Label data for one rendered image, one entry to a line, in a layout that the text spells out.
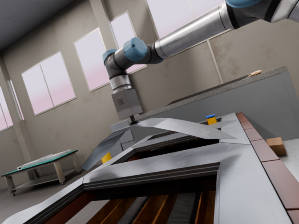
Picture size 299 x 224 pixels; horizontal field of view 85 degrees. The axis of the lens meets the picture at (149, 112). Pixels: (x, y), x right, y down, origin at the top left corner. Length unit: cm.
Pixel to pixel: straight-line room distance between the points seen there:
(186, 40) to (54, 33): 588
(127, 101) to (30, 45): 652
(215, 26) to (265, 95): 91
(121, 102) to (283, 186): 51
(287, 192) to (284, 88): 109
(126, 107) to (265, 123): 107
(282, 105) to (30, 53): 675
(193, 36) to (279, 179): 45
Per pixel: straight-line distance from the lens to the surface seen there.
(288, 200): 38
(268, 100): 141
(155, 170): 59
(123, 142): 371
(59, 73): 594
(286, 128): 146
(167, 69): 425
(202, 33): 60
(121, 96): 63
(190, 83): 413
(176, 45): 63
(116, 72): 65
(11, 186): 677
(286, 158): 89
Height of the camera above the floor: 103
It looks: 1 degrees up
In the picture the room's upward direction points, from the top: 19 degrees counter-clockwise
